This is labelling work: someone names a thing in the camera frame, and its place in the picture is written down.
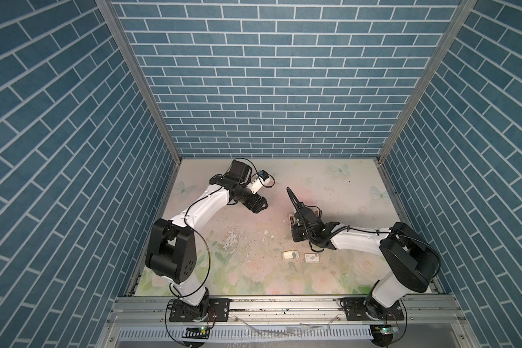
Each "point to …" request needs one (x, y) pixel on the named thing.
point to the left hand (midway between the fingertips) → (260, 199)
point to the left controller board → (201, 332)
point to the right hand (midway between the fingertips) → (291, 227)
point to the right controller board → (381, 334)
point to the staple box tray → (291, 254)
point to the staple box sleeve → (312, 258)
